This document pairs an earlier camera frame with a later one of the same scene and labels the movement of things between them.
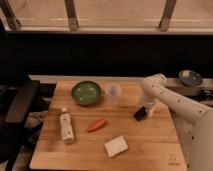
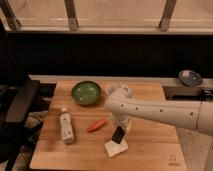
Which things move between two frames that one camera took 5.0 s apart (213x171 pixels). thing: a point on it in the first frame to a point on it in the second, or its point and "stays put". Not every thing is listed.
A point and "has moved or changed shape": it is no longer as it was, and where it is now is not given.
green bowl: (85, 93) stays put
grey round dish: (190, 77) stays put
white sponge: (116, 146) stays put
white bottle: (67, 133) stays put
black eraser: (140, 114) has moved or changed shape
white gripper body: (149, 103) to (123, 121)
